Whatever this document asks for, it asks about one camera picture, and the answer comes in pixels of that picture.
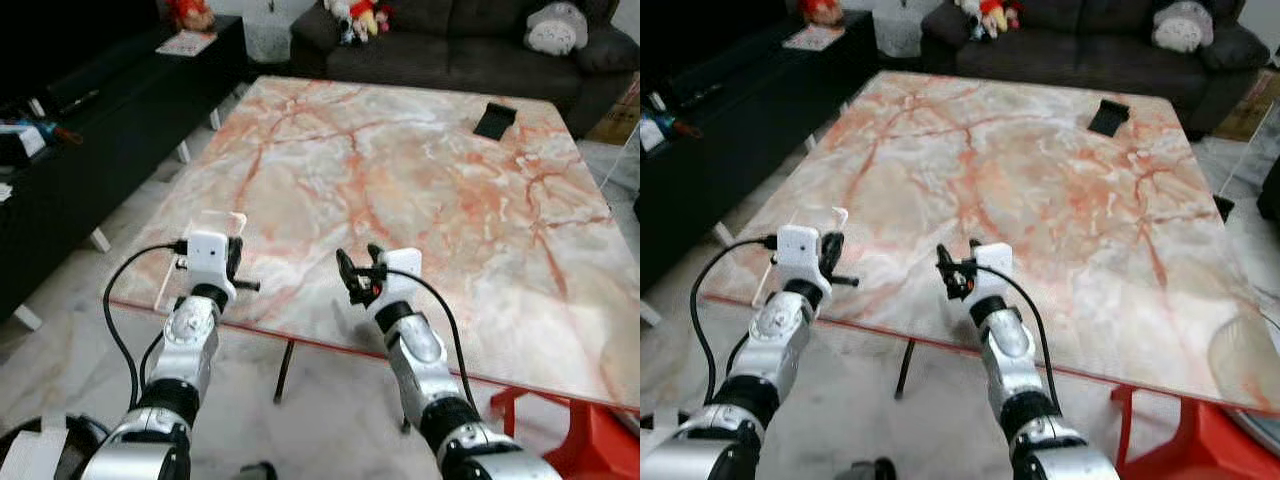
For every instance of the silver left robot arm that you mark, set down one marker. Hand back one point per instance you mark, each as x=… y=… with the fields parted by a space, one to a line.
x=775 y=335
x=190 y=340

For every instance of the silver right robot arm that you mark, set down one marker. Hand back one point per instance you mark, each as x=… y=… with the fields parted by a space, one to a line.
x=420 y=350
x=1008 y=345

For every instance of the pink marble table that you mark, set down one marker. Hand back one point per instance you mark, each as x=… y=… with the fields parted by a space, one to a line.
x=400 y=180
x=1030 y=180

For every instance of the black table leg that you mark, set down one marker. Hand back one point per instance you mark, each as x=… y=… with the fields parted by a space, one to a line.
x=284 y=372
x=905 y=368

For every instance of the long black low cabinet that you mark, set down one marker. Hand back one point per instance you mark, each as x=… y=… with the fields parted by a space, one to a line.
x=110 y=130
x=740 y=120

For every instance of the small black holder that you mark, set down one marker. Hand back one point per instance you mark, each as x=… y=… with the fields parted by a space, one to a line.
x=1108 y=117
x=494 y=120

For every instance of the blue white box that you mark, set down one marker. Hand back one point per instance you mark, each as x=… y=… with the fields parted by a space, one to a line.
x=30 y=138
x=660 y=130

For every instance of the white pink printed booklet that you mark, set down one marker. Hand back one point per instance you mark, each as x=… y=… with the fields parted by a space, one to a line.
x=813 y=38
x=186 y=43

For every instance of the dark grey sofa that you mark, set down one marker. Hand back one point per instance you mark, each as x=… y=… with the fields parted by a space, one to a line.
x=1080 y=50
x=450 y=55

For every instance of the red orange plush toy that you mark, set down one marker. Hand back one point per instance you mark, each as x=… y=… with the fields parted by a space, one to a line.
x=192 y=13
x=822 y=10

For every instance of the yellow patterned rug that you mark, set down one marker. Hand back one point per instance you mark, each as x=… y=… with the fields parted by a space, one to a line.
x=618 y=115
x=1255 y=105

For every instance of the red plastic stool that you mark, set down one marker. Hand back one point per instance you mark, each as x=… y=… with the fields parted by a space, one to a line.
x=600 y=445
x=1220 y=445

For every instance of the grey round plush toy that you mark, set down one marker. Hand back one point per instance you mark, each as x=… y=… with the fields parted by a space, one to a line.
x=1182 y=28
x=555 y=30

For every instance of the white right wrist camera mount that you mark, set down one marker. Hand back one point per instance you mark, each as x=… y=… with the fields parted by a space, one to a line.
x=995 y=265
x=402 y=270

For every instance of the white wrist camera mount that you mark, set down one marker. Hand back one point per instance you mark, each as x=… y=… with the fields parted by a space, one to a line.
x=797 y=250
x=402 y=270
x=995 y=265
x=207 y=255

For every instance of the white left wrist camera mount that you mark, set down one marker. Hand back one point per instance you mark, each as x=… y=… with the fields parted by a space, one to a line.
x=797 y=250
x=207 y=255

